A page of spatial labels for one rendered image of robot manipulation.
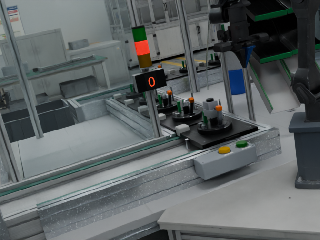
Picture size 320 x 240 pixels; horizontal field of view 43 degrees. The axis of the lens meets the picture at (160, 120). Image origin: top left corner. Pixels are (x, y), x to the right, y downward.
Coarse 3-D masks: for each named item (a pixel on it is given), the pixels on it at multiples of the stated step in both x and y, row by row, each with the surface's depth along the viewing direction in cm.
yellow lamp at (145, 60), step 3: (144, 54) 155; (147, 54) 155; (138, 57) 156; (141, 57) 155; (144, 57) 155; (147, 57) 155; (150, 57) 157; (141, 60) 155; (144, 60) 155; (147, 60) 155; (150, 60) 157; (141, 63) 156; (144, 63) 156; (147, 63) 156; (150, 63) 157; (141, 66) 156; (144, 66) 156; (147, 66) 156
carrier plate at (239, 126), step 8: (232, 120) 167; (240, 120) 165; (192, 128) 167; (232, 128) 158; (240, 128) 156; (248, 128) 154; (256, 128) 154; (184, 136) 161; (192, 136) 158; (200, 136) 156; (208, 136) 154; (216, 136) 153; (224, 136) 151; (240, 136) 152; (200, 144) 148; (208, 144) 148; (216, 144) 149
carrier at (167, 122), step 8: (192, 96) 186; (184, 104) 182; (176, 112) 183; (184, 112) 183; (200, 112) 180; (160, 120) 187; (168, 120) 185; (176, 120) 180; (184, 120) 178; (192, 120) 178; (200, 120) 175; (168, 128) 176
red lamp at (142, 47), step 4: (144, 40) 154; (136, 44) 154; (140, 44) 154; (144, 44) 154; (136, 48) 155; (140, 48) 154; (144, 48) 154; (148, 48) 155; (140, 52) 154; (144, 52) 154; (148, 52) 155
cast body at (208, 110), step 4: (208, 100) 157; (212, 100) 157; (216, 100) 157; (204, 104) 159; (208, 104) 156; (212, 104) 157; (216, 104) 157; (204, 108) 160; (208, 108) 157; (212, 108) 157; (204, 112) 161; (208, 112) 158; (212, 112) 156; (216, 112) 157; (208, 116) 159; (212, 116) 156; (216, 116) 157
